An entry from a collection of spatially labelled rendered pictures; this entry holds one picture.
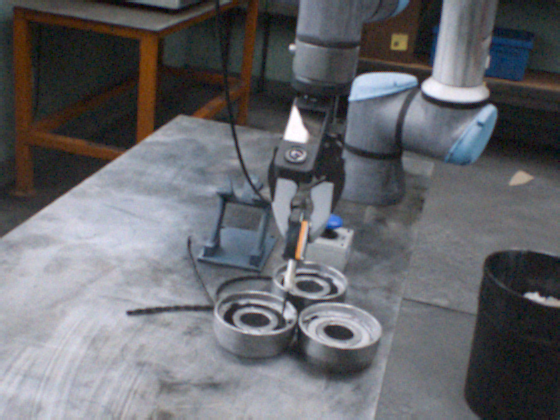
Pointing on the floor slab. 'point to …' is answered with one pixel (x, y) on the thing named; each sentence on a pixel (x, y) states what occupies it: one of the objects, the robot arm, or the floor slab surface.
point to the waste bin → (516, 338)
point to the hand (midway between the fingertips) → (298, 233)
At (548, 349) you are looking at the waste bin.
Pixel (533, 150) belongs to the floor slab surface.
